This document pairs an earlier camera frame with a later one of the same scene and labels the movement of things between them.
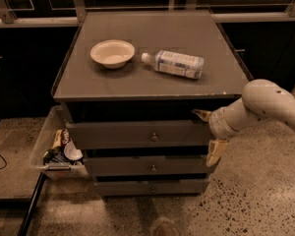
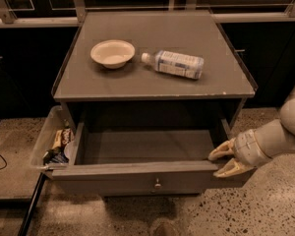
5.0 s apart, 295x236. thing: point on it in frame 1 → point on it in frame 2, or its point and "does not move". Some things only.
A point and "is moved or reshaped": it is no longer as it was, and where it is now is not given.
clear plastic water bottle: [175, 63] does not move
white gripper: [216, 124] → [245, 147]
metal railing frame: [63, 5] does not move
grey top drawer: [141, 134] is moved or reshaped
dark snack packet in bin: [55, 154] does not move
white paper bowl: [112, 53] does not move
